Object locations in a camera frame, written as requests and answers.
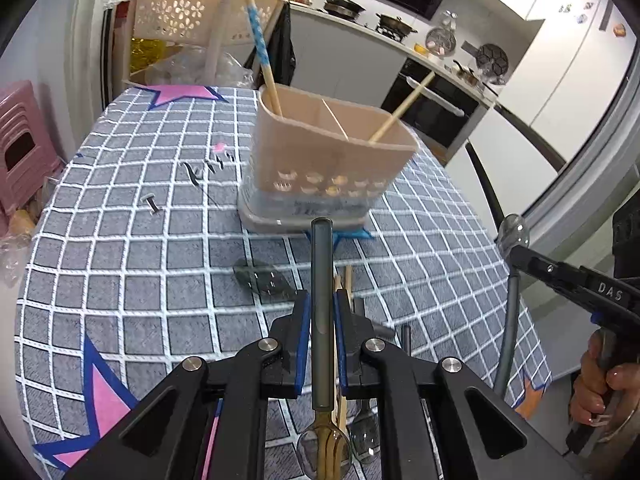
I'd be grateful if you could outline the round dark mould pan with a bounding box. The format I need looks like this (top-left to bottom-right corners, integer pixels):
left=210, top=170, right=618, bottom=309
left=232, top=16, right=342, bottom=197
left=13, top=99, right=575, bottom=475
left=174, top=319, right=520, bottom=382
left=475, top=44, right=510, bottom=76

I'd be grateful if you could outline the beige utensil holder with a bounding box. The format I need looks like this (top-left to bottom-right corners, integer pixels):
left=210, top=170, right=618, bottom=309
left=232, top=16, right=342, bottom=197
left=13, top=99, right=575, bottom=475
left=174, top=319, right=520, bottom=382
left=236, top=84, right=420, bottom=235

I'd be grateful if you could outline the beige plastic basket rack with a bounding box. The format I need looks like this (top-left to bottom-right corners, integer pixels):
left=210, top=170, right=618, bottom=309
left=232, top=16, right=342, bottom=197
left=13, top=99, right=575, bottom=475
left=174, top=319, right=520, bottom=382
left=120, top=0, right=286, bottom=86

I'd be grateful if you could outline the white refrigerator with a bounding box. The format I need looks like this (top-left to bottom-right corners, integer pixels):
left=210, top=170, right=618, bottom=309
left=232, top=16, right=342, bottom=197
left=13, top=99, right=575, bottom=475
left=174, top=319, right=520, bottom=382
left=492, top=0, right=640, bottom=171

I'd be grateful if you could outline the wooden chopstick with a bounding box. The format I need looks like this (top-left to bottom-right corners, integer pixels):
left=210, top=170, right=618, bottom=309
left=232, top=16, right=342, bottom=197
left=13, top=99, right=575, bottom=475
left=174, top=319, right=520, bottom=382
left=369, top=71, right=437, bottom=143
left=336, top=265, right=354, bottom=433

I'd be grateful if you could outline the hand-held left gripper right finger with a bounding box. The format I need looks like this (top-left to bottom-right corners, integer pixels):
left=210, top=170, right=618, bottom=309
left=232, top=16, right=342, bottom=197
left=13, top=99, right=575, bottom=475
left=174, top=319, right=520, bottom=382
left=334, top=287, right=586, bottom=480

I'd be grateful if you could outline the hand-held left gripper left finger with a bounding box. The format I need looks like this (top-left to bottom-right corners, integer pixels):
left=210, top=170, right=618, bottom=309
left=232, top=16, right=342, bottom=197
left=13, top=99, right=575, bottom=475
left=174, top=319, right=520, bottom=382
left=65, top=290, right=311, bottom=480

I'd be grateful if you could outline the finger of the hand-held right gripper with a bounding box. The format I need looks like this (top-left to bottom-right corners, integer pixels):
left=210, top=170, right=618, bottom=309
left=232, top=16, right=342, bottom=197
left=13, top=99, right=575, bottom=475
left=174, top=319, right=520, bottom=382
left=509, top=245, right=591, bottom=293

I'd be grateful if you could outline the black built-in oven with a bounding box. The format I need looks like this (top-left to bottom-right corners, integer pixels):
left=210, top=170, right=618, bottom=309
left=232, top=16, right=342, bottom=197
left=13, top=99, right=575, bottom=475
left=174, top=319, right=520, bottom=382
left=380, top=57, right=481, bottom=148

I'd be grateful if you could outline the black wok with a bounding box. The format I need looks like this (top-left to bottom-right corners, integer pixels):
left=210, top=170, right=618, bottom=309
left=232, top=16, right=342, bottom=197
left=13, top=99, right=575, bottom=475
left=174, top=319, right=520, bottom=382
left=319, top=0, right=366, bottom=17
left=375, top=12, right=418, bottom=37

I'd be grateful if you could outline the blue patterned chopstick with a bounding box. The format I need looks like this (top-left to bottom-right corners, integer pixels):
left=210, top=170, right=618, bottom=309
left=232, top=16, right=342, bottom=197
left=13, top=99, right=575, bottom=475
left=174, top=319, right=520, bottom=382
left=244, top=0, right=282, bottom=116

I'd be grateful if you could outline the pink plastic stool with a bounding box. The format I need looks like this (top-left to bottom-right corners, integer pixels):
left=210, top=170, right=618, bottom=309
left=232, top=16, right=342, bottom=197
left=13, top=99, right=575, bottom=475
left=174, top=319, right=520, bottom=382
left=0, top=80, right=66, bottom=216

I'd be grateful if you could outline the grey checked tablecloth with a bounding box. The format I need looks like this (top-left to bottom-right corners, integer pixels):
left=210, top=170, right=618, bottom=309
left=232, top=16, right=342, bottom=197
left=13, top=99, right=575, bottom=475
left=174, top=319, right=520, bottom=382
left=15, top=85, right=553, bottom=480

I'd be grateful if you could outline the black hanging bag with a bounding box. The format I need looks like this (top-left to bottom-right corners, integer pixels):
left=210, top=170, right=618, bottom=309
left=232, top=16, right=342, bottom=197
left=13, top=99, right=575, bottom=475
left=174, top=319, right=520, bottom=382
left=260, top=5, right=297, bottom=91

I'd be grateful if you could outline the black curved bar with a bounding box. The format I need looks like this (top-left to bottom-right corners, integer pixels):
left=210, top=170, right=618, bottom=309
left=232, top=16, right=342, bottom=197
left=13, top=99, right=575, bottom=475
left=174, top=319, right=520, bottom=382
left=465, top=141, right=521, bottom=233

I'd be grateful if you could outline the person's right hand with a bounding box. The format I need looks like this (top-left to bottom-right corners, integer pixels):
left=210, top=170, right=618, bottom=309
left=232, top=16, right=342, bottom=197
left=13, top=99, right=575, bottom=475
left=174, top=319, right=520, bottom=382
left=570, top=332, right=637, bottom=427

